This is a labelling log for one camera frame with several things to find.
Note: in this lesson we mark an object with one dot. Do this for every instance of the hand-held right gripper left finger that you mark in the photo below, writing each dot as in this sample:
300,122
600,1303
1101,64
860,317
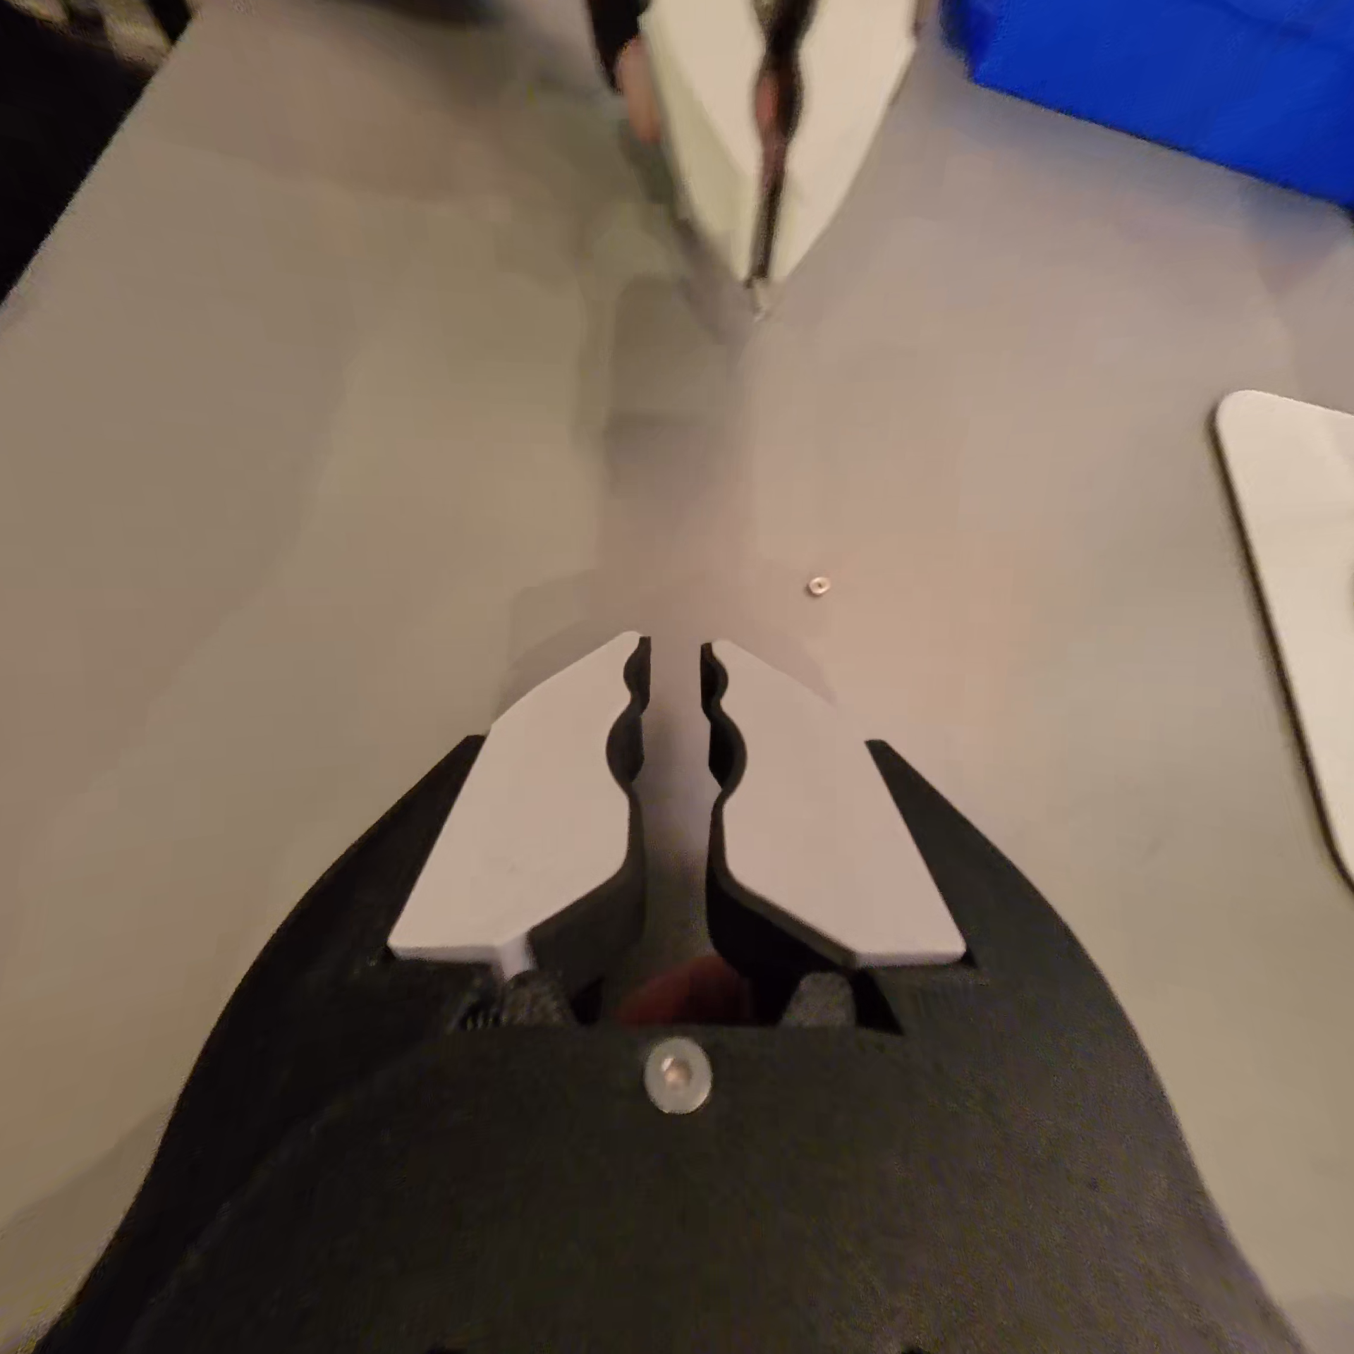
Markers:
507,824

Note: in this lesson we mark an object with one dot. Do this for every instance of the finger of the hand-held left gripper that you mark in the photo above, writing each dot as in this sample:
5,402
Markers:
846,95
703,106

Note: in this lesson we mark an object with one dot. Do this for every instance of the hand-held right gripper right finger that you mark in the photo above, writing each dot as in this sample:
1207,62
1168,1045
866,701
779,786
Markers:
837,837

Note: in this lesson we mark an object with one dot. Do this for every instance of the small metal screw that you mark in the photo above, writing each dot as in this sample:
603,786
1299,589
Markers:
758,302

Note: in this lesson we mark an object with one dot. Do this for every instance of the grey desk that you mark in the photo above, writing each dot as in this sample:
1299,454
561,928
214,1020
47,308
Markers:
318,474

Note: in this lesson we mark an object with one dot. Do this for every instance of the person's left hand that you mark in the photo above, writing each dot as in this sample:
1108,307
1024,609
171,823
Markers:
641,95

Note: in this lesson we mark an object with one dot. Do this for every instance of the large blue plastic bin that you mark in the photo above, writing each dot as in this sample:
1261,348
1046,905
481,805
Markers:
1165,83

